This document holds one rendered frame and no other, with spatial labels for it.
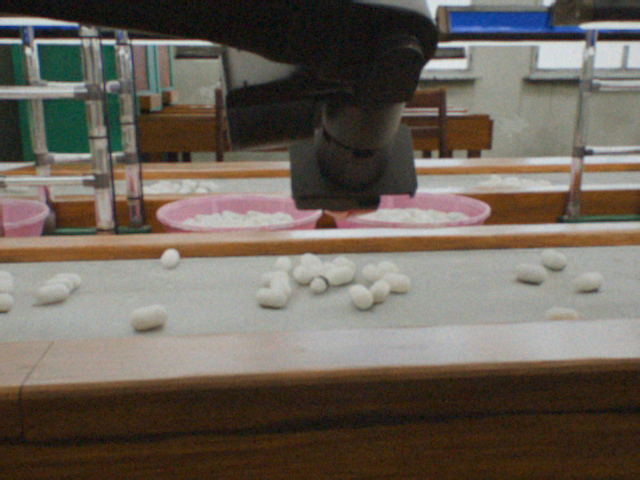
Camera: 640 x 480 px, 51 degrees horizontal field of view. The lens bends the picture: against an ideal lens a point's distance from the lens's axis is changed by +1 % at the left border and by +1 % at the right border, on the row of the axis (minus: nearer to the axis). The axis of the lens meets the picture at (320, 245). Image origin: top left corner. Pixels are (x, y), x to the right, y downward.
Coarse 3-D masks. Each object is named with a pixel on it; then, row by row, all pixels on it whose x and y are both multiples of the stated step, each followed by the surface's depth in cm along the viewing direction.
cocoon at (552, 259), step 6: (546, 252) 86; (552, 252) 86; (540, 258) 87; (546, 258) 86; (552, 258) 85; (558, 258) 84; (564, 258) 85; (546, 264) 86; (552, 264) 85; (558, 264) 84; (564, 264) 85
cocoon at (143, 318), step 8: (136, 312) 65; (144, 312) 65; (152, 312) 65; (160, 312) 66; (136, 320) 65; (144, 320) 65; (152, 320) 65; (160, 320) 66; (136, 328) 65; (144, 328) 65
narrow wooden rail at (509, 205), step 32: (224, 192) 126; (256, 192) 126; (288, 192) 126; (448, 192) 126; (480, 192) 126; (512, 192) 127; (544, 192) 127; (608, 192) 129; (64, 224) 119; (96, 224) 120; (128, 224) 121; (160, 224) 121; (320, 224) 124; (512, 224) 128; (544, 224) 129
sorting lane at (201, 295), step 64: (320, 256) 92; (384, 256) 92; (448, 256) 92; (512, 256) 92; (576, 256) 92; (0, 320) 68; (64, 320) 68; (128, 320) 68; (192, 320) 68; (256, 320) 68; (320, 320) 68; (384, 320) 68; (448, 320) 68; (512, 320) 68
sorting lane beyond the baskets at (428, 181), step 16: (432, 176) 160; (448, 176) 160; (464, 176) 160; (480, 176) 160; (512, 176) 160; (528, 176) 160; (544, 176) 160; (560, 176) 160; (592, 176) 160; (608, 176) 160; (624, 176) 159; (0, 192) 139; (32, 192) 139; (64, 192) 139; (80, 192) 139; (192, 192) 140; (208, 192) 140
